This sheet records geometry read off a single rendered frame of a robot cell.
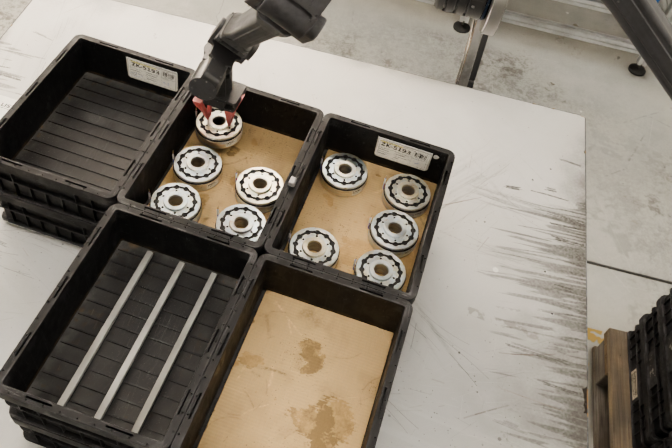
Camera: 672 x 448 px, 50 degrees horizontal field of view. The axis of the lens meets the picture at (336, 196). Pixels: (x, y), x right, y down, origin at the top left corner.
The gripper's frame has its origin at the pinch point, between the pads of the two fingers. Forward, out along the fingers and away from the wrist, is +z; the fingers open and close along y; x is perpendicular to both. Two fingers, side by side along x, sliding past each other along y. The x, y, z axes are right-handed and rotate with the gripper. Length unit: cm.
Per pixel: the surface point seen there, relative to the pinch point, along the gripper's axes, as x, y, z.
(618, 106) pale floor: 159, 118, 90
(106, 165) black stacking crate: -17.2, -18.7, 6.1
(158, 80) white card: 6.6, -17.9, 1.0
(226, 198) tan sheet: -15.5, 8.2, 6.4
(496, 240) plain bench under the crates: 8, 68, 20
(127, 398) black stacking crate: -62, 10, 7
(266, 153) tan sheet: -0.2, 11.4, 6.3
